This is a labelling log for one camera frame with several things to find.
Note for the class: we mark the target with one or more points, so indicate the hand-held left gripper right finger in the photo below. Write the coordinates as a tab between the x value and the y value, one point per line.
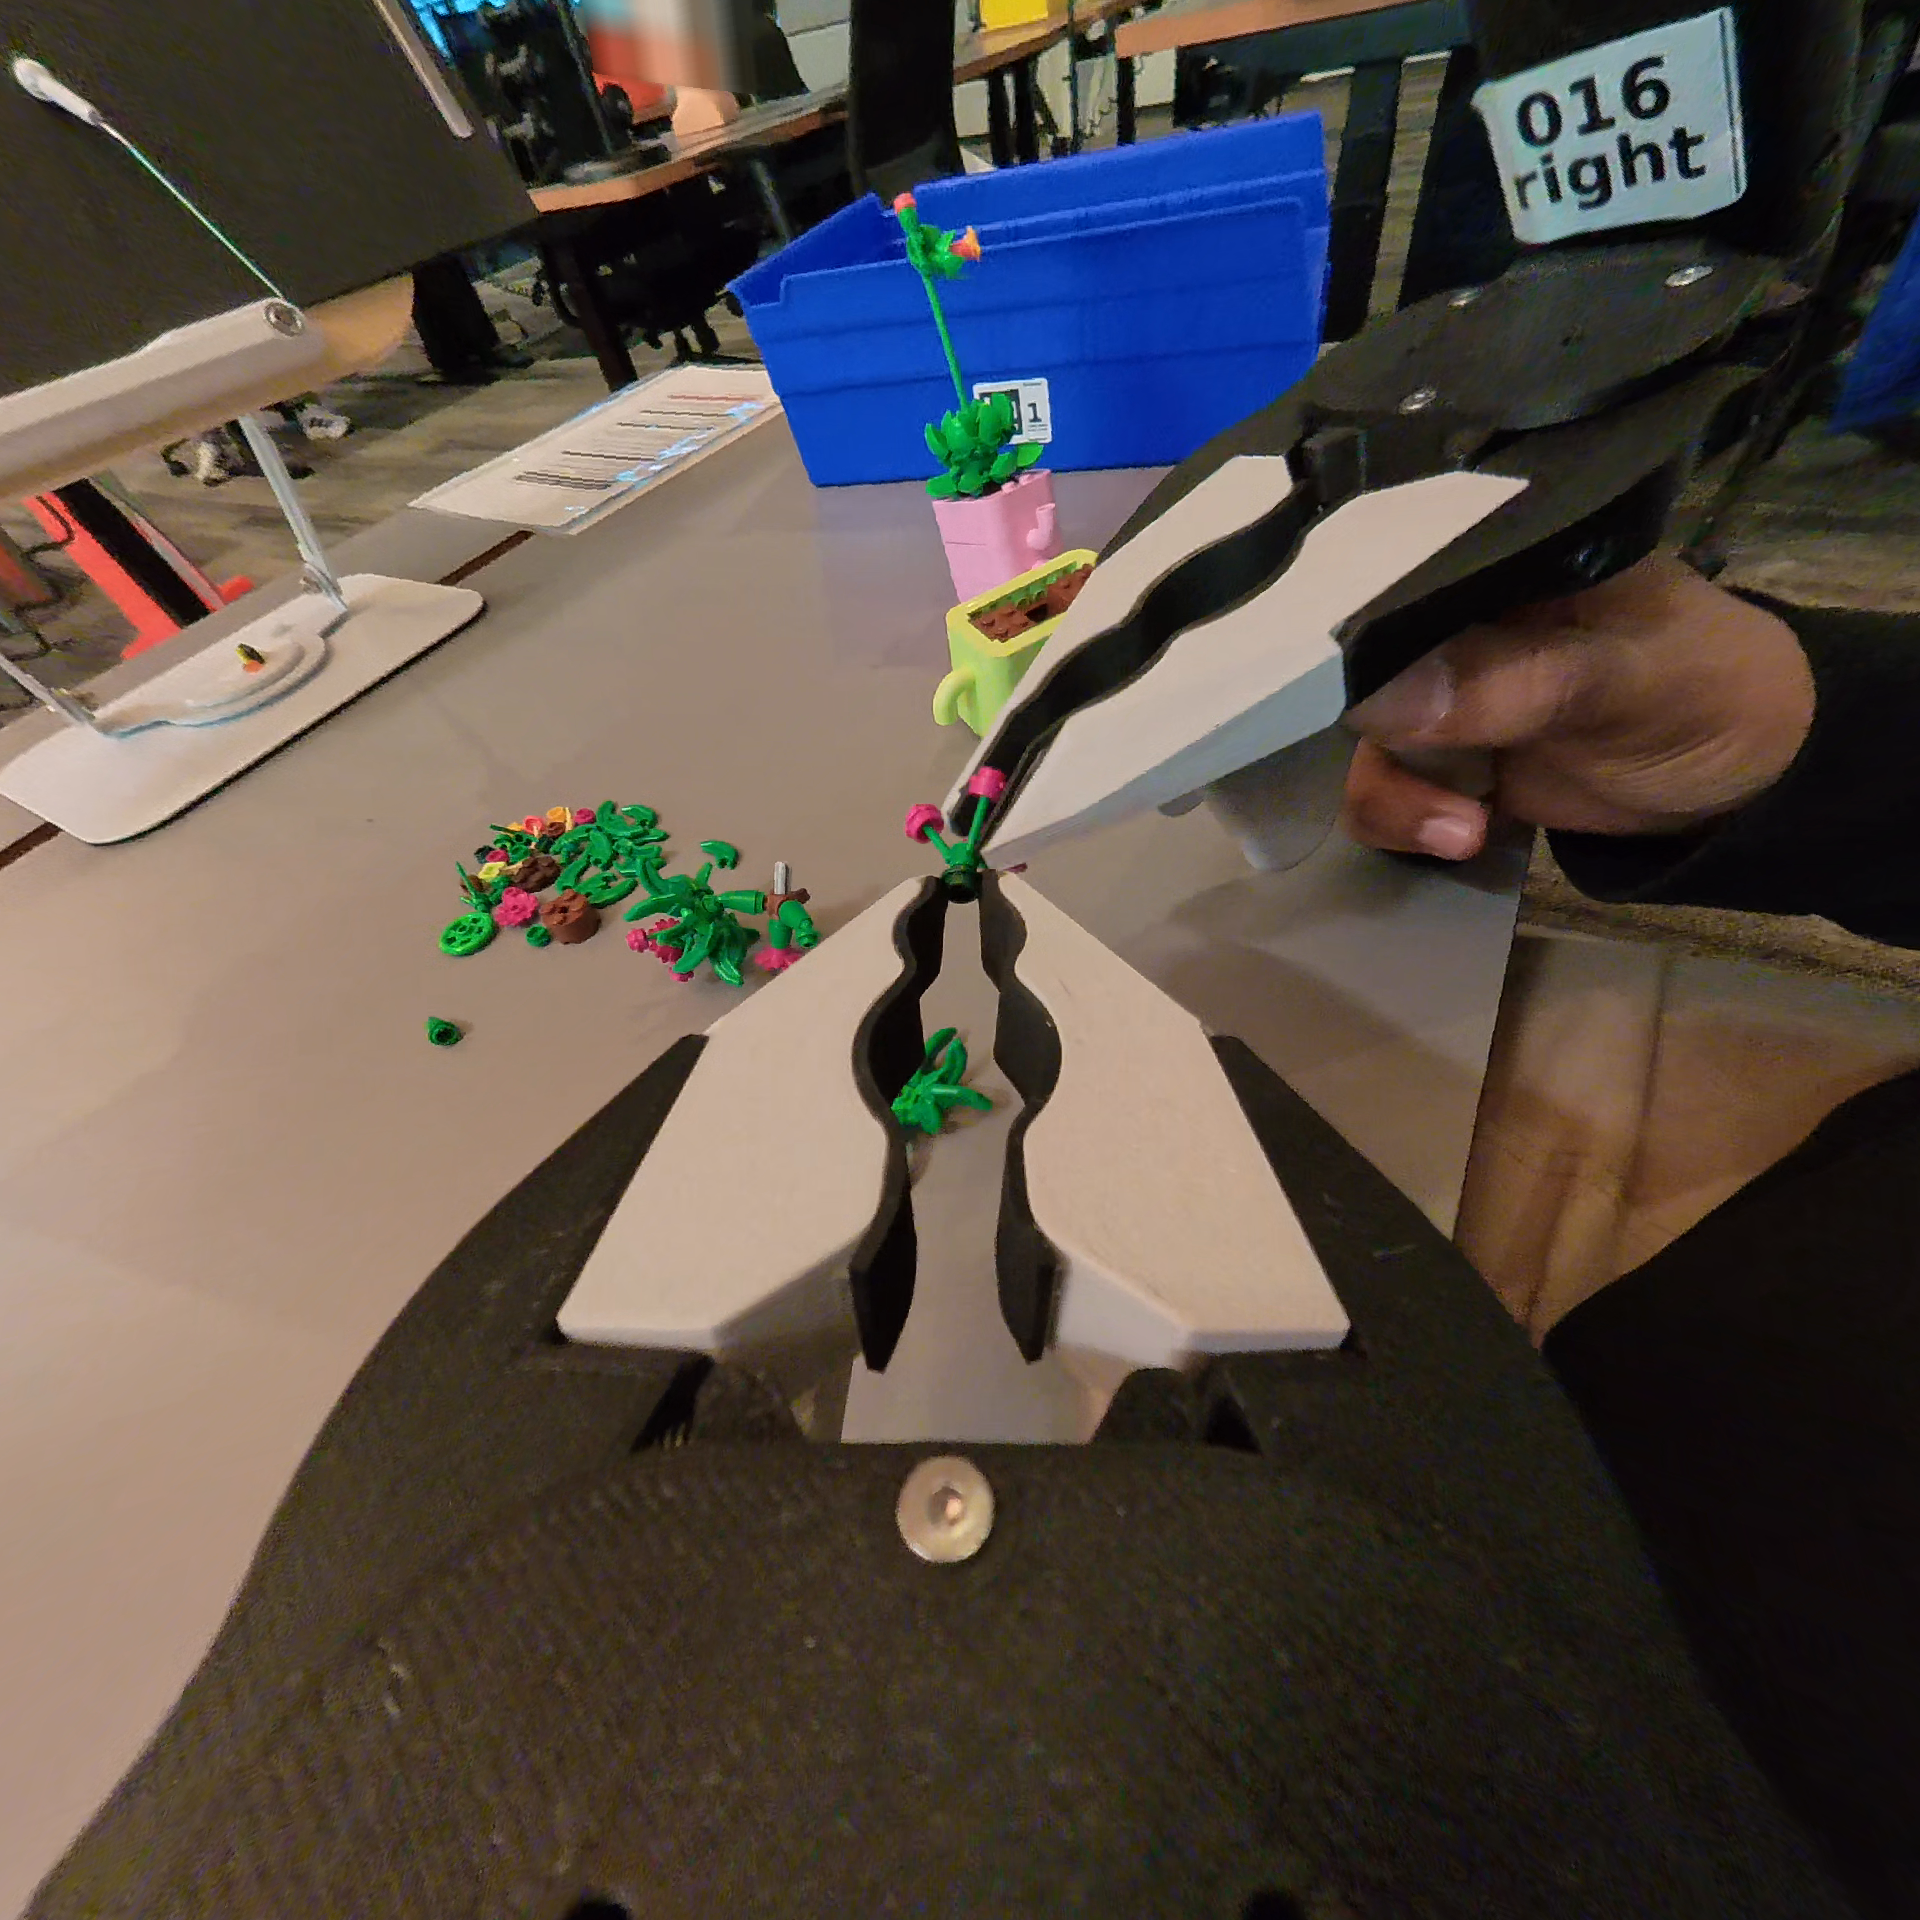
1154	1185

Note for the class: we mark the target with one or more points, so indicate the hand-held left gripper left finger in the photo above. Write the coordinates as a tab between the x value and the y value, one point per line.
735	1185

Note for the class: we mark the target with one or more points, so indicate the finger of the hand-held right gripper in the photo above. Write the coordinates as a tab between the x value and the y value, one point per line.
1184	539
1275	646

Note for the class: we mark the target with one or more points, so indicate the green toy leaf cluster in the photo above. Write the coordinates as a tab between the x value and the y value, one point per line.
931	1096

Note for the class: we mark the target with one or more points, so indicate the person's right forearm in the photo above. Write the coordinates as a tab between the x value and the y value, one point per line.
1861	781

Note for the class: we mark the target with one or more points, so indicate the person's right hand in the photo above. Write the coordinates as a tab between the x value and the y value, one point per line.
1621	704

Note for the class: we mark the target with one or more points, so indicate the pink toy pot with plant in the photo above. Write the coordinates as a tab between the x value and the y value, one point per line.
989	533

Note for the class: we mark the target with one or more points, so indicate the lime toy brick pot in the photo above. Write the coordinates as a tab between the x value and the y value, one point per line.
989	661

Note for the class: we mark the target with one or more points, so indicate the blue plastic bin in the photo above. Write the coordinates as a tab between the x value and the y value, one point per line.
1171	299

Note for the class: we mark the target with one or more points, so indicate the green leafy toy plant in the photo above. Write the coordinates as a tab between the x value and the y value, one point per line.
697	914

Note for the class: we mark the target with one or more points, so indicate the blue cloth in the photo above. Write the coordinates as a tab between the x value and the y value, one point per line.
1890	345

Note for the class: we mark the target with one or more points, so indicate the brown round toy brick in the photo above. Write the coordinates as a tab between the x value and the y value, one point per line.
570	914

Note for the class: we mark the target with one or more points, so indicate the pile of small toy pieces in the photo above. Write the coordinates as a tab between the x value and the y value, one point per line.
600	849

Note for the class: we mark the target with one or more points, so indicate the beige quilted cloth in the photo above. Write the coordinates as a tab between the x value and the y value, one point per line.
1650	1080

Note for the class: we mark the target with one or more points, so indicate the laminated paper sheet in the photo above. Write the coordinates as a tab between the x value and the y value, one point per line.
600	451

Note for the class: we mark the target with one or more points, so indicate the white monitor stand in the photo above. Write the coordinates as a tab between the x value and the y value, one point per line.
299	661

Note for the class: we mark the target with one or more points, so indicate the dark computer monitor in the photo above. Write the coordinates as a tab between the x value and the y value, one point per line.
225	150

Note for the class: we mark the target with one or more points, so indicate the red metal frame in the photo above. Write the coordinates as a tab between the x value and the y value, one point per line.
89	557

